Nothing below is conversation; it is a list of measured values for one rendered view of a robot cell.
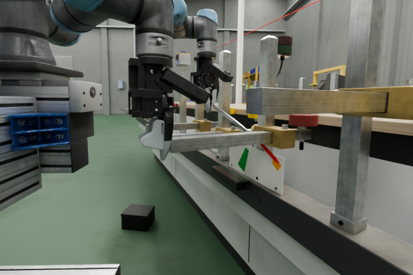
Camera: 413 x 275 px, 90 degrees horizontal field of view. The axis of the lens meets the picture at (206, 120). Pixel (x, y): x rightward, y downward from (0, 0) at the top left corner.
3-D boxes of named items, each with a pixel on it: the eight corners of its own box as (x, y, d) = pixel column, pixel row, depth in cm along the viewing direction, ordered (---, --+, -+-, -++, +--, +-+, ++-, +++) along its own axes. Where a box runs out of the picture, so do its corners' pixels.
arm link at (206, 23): (195, 16, 79) (217, 16, 80) (195, 45, 81) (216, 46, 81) (193, 7, 72) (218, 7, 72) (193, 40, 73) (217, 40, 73)
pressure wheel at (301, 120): (303, 154, 59) (305, 113, 57) (281, 148, 66) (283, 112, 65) (321, 151, 62) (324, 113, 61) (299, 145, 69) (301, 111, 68)
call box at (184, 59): (179, 65, 123) (179, 52, 122) (176, 67, 129) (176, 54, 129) (190, 66, 126) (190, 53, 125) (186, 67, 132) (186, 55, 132)
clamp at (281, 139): (281, 149, 53) (281, 130, 53) (249, 140, 66) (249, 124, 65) (296, 147, 56) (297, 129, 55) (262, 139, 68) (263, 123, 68)
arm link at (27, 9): (-17, 26, 57) (-22, -27, 56) (25, 40, 70) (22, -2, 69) (27, 27, 57) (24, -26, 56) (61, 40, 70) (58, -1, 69)
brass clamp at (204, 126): (200, 132, 98) (200, 121, 98) (190, 128, 111) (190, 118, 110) (212, 131, 101) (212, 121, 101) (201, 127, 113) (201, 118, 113)
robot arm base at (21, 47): (-25, 61, 56) (-29, 23, 55) (22, 69, 71) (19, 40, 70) (32, 62, 57) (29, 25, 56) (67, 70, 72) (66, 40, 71)
